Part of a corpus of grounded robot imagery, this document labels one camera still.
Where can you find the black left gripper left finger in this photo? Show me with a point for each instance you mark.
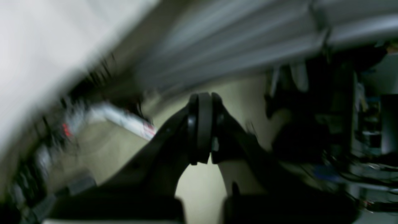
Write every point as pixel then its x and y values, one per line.
pixel 143 191

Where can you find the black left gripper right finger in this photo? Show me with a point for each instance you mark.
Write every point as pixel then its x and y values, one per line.
pixel 287 199

